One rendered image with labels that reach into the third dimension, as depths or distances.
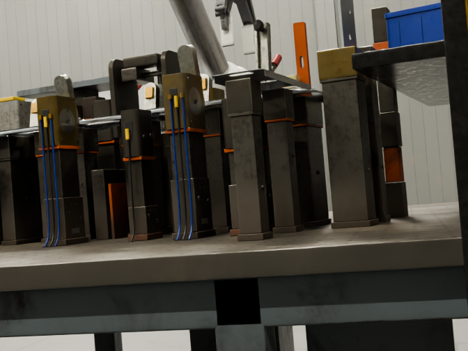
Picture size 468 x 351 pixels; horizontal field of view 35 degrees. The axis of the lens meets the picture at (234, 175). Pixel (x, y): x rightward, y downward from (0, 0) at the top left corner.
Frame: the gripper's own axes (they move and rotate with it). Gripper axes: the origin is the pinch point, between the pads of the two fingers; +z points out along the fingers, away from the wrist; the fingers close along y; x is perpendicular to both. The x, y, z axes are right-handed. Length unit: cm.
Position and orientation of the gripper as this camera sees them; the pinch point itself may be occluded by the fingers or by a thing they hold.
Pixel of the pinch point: (238, 44)
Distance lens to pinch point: 179.7
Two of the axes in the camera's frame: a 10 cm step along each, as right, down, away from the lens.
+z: 0.8, 10.0, -0.3
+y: -4.0, 0.1, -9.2
